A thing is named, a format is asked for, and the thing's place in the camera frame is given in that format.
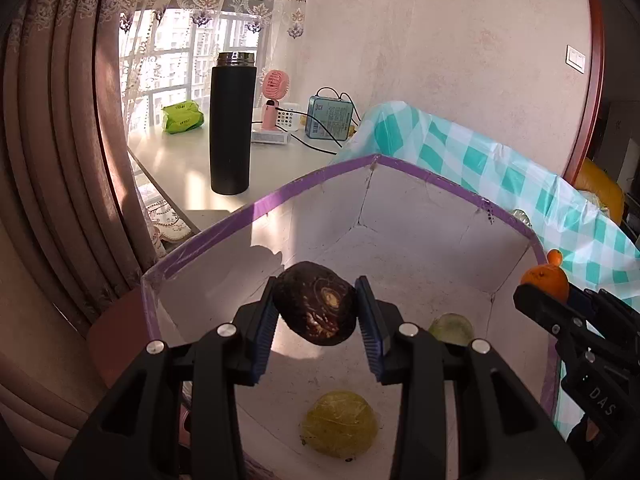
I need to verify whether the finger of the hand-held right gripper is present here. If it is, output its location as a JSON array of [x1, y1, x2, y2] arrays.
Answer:
[[567, 286, 640, 348], [513, 283, 603, 368]]

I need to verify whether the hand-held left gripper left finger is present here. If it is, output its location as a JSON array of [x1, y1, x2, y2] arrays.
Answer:
[[55, 275, 281, 480]]

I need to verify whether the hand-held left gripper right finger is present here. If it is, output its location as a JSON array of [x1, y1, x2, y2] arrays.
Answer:
[[354, 275, 586, 480]]

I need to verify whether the orange tangerine with knob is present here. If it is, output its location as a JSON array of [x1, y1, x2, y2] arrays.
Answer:
[[520, 249, 571, 305]]

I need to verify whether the dark brown taro root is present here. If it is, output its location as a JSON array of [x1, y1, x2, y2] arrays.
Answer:
[[272, 261, 359, 346]]

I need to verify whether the white cardboard box purple edge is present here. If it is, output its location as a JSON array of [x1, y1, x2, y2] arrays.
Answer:
[[140, 154, 561, 480]]

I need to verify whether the pale green round guava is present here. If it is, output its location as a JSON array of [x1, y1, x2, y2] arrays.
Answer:
[[427, 313, 475, 347]]

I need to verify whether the yellow green citrus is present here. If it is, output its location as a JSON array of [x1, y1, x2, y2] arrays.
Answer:
[[300, 391, 379, 460]]

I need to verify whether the yellow bag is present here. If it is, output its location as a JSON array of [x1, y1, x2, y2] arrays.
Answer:
[[575, 157, 626, 225]]

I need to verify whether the teal checked tablecloth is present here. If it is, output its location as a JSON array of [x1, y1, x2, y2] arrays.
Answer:
[[332, 101, 640, 441]]

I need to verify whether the white power strip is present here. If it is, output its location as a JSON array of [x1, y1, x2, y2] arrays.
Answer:
[[251, 129, 292, 145]]

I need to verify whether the white desk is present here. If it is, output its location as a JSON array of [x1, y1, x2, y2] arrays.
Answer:
[[127, 109, 361, 233]]

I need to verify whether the black thermos bottle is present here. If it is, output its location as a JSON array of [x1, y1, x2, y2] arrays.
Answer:
[[209, 52, 257, 196]]

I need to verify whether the white device with buttons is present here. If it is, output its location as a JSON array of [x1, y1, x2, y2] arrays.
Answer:
[[276, 105, 302, 130]]

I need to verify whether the green tissue packet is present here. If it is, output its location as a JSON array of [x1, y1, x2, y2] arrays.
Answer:
[[161, 101, 205, 135]]

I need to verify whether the pink handheld fan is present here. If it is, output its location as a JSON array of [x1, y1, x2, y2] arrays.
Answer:
[[261, 70, 292, 130]]

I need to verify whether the brown patterned curtain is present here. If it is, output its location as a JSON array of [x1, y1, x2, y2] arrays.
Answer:
[[0, 0, 168, 333]]

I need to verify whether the sheer floral lace curtain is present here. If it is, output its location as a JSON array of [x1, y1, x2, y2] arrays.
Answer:
[[117, 0, 313, 261]]

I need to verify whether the black cable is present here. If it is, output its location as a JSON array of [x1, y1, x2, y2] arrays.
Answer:
[[287, 86, 362, 157]]

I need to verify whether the brown wooden door frame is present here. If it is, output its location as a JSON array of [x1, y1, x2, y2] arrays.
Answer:
[[562, 0, 607, 187]]

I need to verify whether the white wall switch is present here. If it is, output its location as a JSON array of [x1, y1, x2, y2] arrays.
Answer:
[[565, 45, 589, 74]]

